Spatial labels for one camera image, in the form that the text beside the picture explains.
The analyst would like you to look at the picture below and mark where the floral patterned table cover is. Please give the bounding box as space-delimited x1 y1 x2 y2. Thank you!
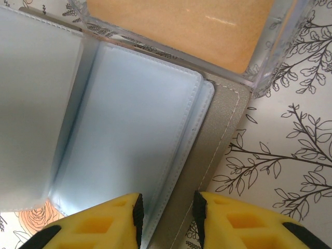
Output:
0 0 332 249

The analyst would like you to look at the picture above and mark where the orange plastic card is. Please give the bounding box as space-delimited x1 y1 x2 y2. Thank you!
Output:
87 0 298 75

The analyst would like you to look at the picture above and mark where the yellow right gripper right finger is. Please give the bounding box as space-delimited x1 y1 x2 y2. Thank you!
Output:
193 190 330 249

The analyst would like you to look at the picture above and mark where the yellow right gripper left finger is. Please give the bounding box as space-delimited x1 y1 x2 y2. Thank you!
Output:
17 192 144 249

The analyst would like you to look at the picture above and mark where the clear plastic tray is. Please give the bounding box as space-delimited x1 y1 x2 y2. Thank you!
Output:
66 0 316 98

